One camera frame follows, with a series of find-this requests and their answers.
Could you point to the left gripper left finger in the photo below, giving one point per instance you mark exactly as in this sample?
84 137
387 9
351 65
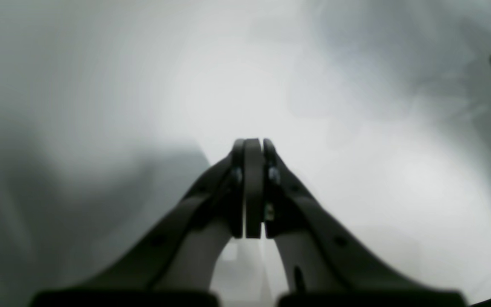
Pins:
173 264

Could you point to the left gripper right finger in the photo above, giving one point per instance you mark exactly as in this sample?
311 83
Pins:
324 264

